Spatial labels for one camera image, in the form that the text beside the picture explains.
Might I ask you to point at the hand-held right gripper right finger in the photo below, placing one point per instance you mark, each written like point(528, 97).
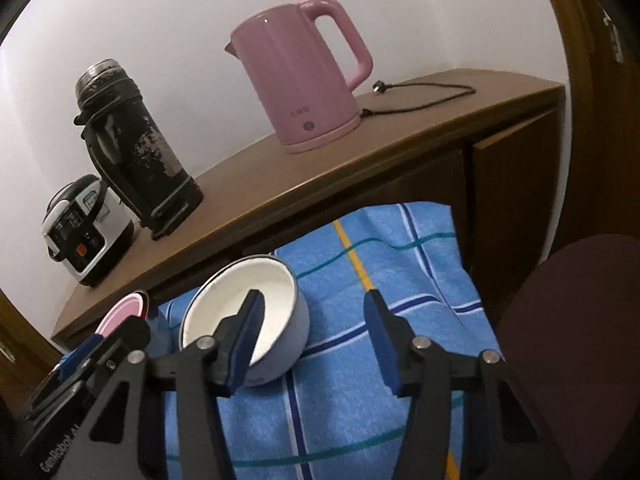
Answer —
point(382, 347)

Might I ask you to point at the white enamel bowl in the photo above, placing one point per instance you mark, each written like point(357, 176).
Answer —
point(235, 290)

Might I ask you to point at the dark maroon chair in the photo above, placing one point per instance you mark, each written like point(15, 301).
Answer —
point(575, 360)

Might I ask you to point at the stainless steel bowl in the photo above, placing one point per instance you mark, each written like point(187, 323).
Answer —
point(120, 312)

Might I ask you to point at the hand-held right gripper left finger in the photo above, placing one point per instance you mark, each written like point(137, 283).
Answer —
point(247, 342)

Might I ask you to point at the pink electric kettle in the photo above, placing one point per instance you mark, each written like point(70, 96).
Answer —
point(295, 70)

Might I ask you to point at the black thermos flask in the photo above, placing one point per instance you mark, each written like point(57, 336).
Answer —
point(135, 145)

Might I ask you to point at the silver black rice cooker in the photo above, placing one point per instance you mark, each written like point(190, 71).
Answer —
point(85, 235)

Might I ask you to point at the blue plaid cloth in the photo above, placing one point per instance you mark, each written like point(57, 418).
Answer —
point(400, 270)

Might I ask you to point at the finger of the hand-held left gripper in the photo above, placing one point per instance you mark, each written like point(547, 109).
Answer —
point(75, 357)
point(127, 332)

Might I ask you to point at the wooden cabinet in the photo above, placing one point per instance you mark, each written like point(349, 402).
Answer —
point(310, 180)

